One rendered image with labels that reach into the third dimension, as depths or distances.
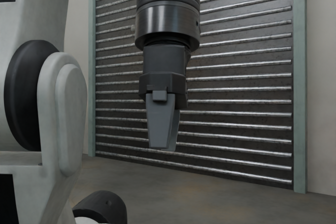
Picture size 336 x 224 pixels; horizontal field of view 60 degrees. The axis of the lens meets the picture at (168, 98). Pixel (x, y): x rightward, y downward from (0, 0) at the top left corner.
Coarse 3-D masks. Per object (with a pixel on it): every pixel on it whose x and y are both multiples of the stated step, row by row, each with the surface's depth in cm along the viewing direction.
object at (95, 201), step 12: (96, 192) 77; (108, 192) 78; (84, 204) 69; (96, 204) 69; (108, 204) 73; (120, 204) 76; (84, 216) 66; (96, 216) 66; (108, 216) 67; (120, 216) 72
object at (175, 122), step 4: (176, 112) 43; (176, 116) 42; (172, 120) 42; (176, 120) 42; (172, 124) 42; (176, 124) 42; (172, 128) 42; (176, 128) 42; (172, 132) 42; (176, 132) 42; (172, 136) 42; (176, 136) 42; (172, 140) 42; (172, 144) 42; (168, 148) 42; (172, 148) 42
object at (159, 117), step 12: (156, 96) 31; (168, 96) 32; (156, 108) 32; (168, 108) 32; (156, 120) 32; (168, 120) 31; (156, 132) 31; (168, 132) 31; (156, 144) 31; (168, 144) 31
